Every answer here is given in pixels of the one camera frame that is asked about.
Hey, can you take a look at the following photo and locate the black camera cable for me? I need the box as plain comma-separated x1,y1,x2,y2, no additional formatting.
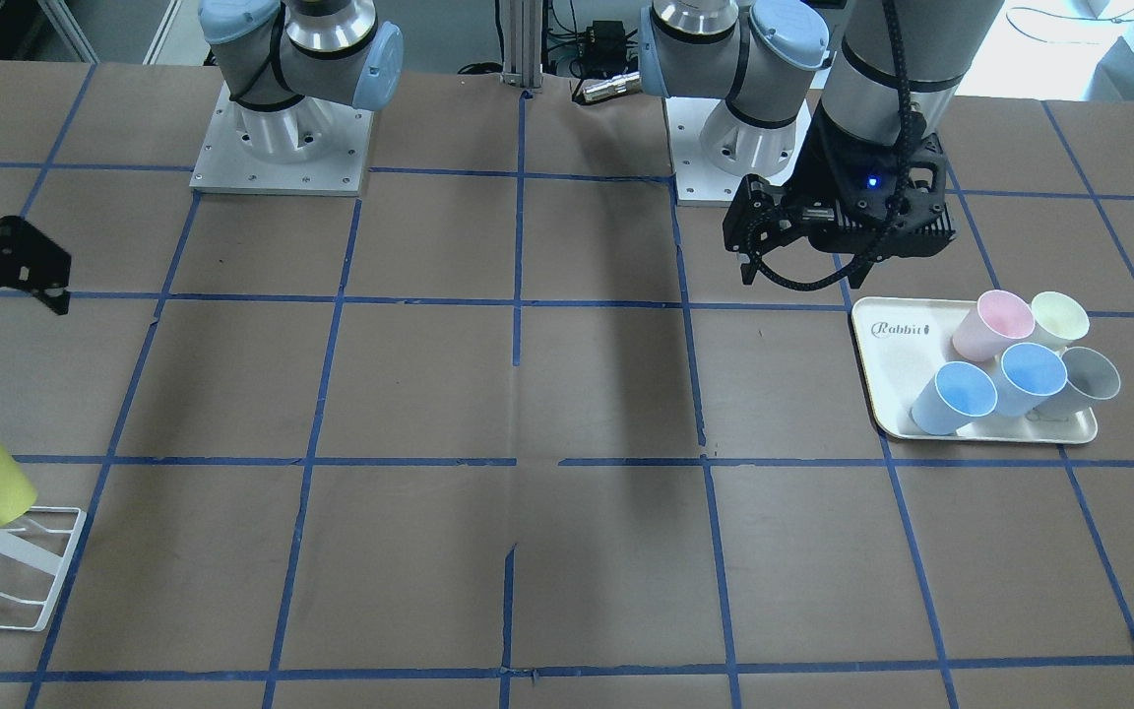
748,0,947,292

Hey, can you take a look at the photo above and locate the white rabbit serving tray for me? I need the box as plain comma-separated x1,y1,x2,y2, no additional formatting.
851,296,1099,445

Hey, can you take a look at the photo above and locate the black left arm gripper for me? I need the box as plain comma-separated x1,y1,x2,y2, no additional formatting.
722,108,957,287

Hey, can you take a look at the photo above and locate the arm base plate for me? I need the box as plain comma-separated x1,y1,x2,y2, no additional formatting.
665,98,811,208
189,86,376,197

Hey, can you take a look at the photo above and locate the light blue plastic cup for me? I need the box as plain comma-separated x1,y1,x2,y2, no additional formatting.
909,360,996,434

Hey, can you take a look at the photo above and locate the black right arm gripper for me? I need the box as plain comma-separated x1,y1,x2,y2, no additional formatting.
0,216,71,315

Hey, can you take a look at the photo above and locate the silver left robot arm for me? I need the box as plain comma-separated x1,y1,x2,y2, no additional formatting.
638,1,1002,292

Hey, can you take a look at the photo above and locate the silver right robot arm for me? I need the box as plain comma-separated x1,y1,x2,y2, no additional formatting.
0,1,405,315

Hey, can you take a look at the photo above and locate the white wire dish rack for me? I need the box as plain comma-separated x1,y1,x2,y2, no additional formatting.
0,506,87,632

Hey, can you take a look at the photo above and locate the grey plastic cup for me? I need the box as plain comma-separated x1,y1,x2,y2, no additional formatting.
1036,346,1122,420

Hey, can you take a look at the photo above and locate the pale green plastic cup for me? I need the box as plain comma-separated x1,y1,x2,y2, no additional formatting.
1027,290,1091,351

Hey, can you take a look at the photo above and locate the pink plastic cup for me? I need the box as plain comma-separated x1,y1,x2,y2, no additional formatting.
951,289,1036,362

